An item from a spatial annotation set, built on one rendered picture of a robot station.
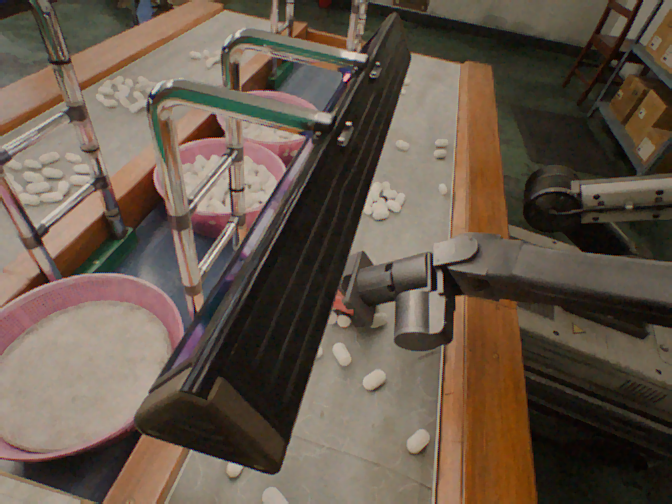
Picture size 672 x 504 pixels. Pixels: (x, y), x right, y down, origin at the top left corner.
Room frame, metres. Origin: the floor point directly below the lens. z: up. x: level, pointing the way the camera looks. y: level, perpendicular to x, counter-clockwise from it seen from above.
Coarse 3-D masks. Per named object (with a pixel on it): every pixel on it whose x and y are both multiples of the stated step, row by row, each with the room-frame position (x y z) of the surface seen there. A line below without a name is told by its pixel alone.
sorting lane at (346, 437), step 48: (432, 96) 1.33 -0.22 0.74; (432, 144) 1.01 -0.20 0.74; (432, 192) 0.79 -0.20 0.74; (384, 240) 0.59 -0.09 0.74; (432, 240) 0.62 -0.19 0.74; (336, 336) 0.35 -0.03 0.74; (384, 336) 0.37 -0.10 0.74; (336, 384) 0.27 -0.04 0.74; (384, 384) 0.28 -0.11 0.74; (432, 384) 0.30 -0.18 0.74; (336, 432) 0.20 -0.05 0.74; (384, 432) 0.22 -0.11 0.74; (432, 432) 0.23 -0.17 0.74; (192, 480) 0.12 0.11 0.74; (240, 480) 0.13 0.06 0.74; (288, 480) 0.14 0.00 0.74; (336, 480) 0.15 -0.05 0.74; (384, 480) 0.16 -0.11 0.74; (432, 480) 0.17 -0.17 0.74
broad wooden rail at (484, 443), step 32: (480, 64) 1.65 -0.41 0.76; (480, 96) 1.34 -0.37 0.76; (480, 128) 1.11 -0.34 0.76; (480, 160) 0.93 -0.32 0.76; (480, 192) 0.79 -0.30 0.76; (480, 224) 0.67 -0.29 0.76; (480, 320) 0.42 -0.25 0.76; (512, 320) 0.43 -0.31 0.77; (448, 352) 0.35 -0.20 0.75; (480, 352) 0.35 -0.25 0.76; (512, 352) 0.36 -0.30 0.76; (448, 384) 0.30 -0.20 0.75; (480, 384) 0.30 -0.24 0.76; (512, 384) 0.31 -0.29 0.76; (448, 416) 0.25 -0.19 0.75; (480, 416) 0.25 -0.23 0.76; (512, 416) 0.26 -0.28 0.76; (448, 448) 0.21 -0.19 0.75; (480, 448) 0.21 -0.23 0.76; (512, 448) 0.22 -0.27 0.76; (448, 480) 0.17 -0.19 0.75; (480, 480) 0.17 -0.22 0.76; (512, 480) 0.18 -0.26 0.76
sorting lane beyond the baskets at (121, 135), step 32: (192, 32) 1.48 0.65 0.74; (224, 32) 1.54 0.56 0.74; (160, 64) 1.18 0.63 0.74; (192, 64) 1.22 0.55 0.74; (128, 96) 0.95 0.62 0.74; (32, 128) 0.73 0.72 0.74; (64, 128) 0.76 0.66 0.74; (96, 128) 0.78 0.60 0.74; (128, 128) 0.81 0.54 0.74; (64, 160) 0.65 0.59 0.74; (128, 160) 0.69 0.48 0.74; (0, 224) 0.44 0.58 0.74; (0, 256) 0.38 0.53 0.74
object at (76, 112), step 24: (24, 0) 0.48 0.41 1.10; (48, 0) 0.51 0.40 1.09; (48, 24) 0.49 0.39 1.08; (48, 48) 0.48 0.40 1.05; (72, 72) 0.50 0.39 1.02; (72, 96) 0.49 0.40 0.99; (48, 120) 0.45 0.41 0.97; (72, 120) 0.47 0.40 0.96; (24, 144) 0.39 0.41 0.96; (96, 144) 0.50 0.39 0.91; (0, 168) 0.35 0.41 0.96; (96, 168) 0.49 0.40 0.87; (0, 192) 0.34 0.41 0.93; (24, 216) 0.34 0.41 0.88; (48, 216) 0.39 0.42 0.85; (120, 216) 0.50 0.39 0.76; (24, 240) 0.33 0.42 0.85; (120, 240) 0.48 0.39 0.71; (48, 264) 0.34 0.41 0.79; (96, 264) 0.42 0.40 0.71; (72, 288) 0.36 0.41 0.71
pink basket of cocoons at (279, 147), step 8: (264, 96) 1.07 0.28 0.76; (280, 96) 1.08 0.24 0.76; (288, 96) 1.08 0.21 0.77; (296, 104) 1.06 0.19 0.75; (304, 104) 1.05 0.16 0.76; (224, 128) 0.85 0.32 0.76; (264, 144) 0.82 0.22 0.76; (272, 144) 0.83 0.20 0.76; (280, 144) 0.83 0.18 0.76; (288, 144) 0.84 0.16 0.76; (296, 144) 0.86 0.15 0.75; (280, 152) 0.84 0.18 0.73; (288, 152) 0.86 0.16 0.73; (288, 160) 0.87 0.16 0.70
